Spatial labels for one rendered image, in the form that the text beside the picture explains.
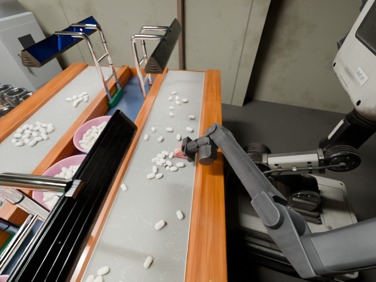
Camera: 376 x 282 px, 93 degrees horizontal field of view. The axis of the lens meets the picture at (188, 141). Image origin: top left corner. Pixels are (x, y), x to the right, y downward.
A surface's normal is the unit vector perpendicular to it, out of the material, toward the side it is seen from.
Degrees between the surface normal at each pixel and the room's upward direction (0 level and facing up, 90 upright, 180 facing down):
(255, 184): 49
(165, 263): 0
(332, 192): 0
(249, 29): 90
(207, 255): 0
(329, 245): 43
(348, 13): 90
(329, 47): 90
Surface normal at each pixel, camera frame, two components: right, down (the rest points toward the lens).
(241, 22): -0.29, 0.69
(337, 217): 0.00, -0.69
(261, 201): -0.77, -0.43
